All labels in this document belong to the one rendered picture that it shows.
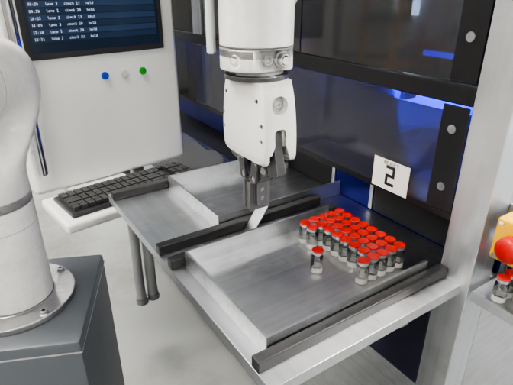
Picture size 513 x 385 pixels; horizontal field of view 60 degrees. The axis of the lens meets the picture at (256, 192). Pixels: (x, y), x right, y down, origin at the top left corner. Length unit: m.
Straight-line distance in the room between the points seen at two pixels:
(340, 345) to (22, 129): 0.57
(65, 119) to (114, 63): 0.22
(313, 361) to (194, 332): 1.39
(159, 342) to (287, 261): 1.23
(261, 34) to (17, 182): 0.44
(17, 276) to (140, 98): 0.81
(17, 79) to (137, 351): 1.43
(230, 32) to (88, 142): 0.97
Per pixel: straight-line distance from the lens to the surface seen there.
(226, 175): 1.21
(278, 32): 0.50
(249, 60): 0.49
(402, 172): 0.86
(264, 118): 0.50
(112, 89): 1.42
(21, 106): 0.76
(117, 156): 1.47
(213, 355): 1.91
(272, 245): 0.89
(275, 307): 0.74
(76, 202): 1.27
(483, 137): 0.76
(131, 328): 2.09
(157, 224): 0.99
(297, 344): 0.66
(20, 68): 0.76
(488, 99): 0.75
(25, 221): 0.77
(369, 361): 1.13
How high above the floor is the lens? 1.35
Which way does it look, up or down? 25 degrees down
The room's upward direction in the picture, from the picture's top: straight up
